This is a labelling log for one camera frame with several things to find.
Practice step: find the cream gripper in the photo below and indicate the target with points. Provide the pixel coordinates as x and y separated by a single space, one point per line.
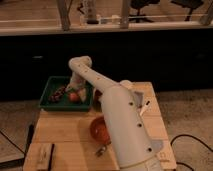
77 82

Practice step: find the red apple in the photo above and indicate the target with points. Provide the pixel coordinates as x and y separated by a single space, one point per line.
74 97

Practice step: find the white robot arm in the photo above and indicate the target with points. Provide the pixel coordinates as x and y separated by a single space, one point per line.
133 147

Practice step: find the dark grape bunch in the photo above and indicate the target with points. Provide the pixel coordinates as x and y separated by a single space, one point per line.
57 95

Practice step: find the green plastic tray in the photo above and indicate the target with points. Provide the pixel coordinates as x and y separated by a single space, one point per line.
53 83

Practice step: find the dark brown bowl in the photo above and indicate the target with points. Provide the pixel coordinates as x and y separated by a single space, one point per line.
97 96

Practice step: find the orange bowl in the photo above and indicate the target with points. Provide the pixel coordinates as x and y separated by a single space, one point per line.
99 132

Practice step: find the metal fork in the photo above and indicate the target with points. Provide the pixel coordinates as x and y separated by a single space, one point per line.
101 150

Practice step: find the wooden block with black edge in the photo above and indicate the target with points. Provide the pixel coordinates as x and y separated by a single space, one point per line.
45 157

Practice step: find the black office chair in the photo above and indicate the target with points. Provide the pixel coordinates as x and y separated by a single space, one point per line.
138 5

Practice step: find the white handled brush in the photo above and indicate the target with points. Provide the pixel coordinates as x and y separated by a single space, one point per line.
144 108

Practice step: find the wooden post left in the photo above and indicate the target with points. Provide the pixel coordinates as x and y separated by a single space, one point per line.
64 15

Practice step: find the wooden post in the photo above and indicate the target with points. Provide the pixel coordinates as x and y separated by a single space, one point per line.
64 15
124 21

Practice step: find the wooden post middle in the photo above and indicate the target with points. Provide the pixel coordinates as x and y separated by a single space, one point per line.
124 21

